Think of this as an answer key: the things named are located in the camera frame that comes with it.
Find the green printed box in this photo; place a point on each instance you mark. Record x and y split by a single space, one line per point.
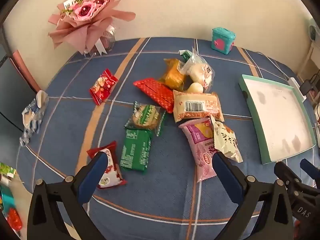
7 170

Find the teal toy box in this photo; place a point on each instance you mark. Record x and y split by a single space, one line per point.
222 41

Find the black charger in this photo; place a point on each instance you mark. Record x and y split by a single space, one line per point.
306 87

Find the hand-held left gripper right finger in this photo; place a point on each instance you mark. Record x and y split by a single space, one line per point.
225 176

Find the yellow cake packet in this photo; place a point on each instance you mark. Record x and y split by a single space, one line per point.
172 76

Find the green cow biscuit packet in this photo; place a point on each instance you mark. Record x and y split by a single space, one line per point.
145 116

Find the dark green snack packet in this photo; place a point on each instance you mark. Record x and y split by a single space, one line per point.
136 150

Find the teal red plastic toy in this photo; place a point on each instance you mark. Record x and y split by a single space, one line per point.
11 212

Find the crumpled blue white bag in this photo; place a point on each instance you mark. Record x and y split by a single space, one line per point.
32 115

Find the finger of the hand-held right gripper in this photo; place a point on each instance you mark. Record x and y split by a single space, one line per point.
286 176
312 171

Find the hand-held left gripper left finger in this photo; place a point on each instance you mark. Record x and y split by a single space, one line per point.
92 177

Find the red patterned snack packet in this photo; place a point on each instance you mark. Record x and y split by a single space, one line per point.
155 93

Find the pink paper flower bouquet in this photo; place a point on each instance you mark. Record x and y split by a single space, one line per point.
85 10

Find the pink snack packet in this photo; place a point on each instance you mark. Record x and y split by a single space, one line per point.
200 147

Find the green white patterned snack packet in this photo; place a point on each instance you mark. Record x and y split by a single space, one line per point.
185 54

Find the beige bread packet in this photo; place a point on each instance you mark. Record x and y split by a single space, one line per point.
195 106

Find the clear steamed bun packet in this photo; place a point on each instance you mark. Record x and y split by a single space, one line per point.
200 71

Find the blue plaid tablecloth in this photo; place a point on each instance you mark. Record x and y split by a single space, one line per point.
162 205

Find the cream snack packet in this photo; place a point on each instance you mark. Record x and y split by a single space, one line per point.
226 141

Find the small white bun packet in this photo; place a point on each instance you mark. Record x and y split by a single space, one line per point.
195 88

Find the small red wafer packet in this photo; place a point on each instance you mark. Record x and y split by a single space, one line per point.
102 87

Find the dark panel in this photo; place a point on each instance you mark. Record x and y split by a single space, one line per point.
12 97

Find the white power strip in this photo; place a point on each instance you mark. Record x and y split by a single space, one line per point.
295 83

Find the red white snack packet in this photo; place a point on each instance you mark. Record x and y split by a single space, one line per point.
112 172

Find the white tray with teal rim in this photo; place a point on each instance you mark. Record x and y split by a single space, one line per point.
275 115

